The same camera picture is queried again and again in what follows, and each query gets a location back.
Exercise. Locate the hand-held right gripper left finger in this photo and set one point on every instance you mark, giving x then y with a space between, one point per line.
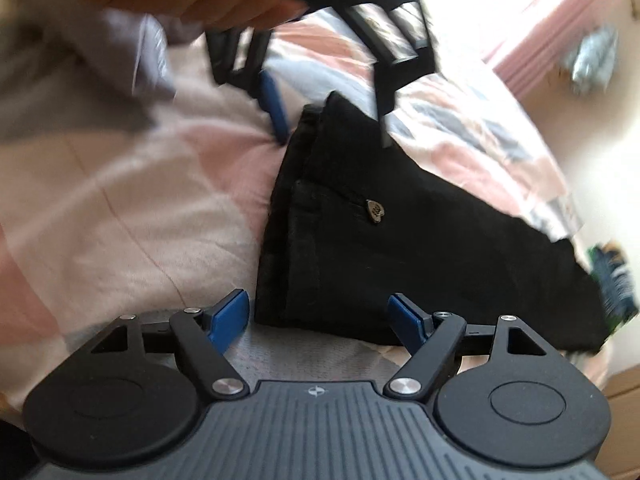
227 317

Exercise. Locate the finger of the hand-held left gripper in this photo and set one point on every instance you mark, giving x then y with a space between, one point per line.
275 105
400 72

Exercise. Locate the folded striped shirt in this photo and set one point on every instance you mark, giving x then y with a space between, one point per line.
620 285

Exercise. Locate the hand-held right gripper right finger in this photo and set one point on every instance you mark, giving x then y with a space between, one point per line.
405 322

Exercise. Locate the checkered pink grey quilt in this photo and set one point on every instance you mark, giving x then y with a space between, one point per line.
100 210

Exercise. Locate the blurred grey-blue cloth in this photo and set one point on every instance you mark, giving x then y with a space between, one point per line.
590 60

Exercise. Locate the black pants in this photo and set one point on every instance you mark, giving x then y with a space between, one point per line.
400 260

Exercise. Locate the wide pink curtain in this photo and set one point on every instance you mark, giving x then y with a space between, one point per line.
560 25

